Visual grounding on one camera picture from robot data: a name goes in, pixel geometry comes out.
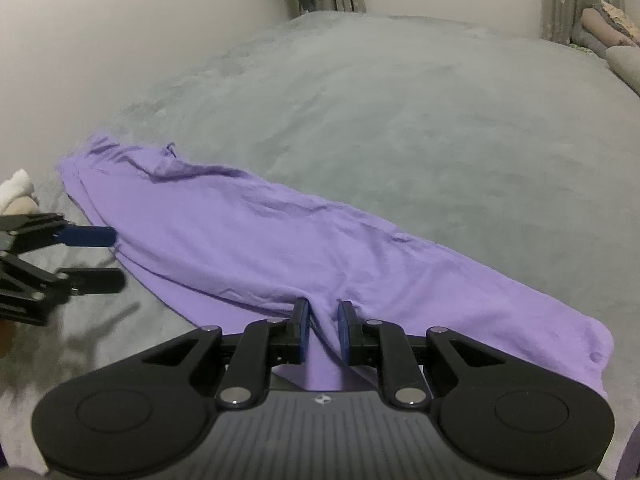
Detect grey plush bed blanket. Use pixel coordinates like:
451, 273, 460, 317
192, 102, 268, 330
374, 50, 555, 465
0, 12, 640, 480

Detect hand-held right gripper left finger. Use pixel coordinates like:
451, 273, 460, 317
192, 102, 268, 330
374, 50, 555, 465
141, 297, 312, 409

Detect white and beige cloth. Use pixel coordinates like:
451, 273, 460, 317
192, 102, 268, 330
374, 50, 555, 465
0, 168, 40, 217

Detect pile of folded bedding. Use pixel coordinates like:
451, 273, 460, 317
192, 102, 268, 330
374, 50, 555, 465
569, 0, 640, 97

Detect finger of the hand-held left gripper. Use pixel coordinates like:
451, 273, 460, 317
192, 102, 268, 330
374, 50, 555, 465
0, 255, 126, 326
0, 212, 119, 257

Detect purple garment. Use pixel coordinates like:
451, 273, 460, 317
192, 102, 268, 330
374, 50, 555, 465
54, 129, 615, 402

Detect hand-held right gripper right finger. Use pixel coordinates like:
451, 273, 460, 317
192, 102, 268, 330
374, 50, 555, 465
337, 299, 502, 409

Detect grey curtain beside bedding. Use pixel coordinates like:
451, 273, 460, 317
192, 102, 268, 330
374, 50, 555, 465
539, 0, 627, 46

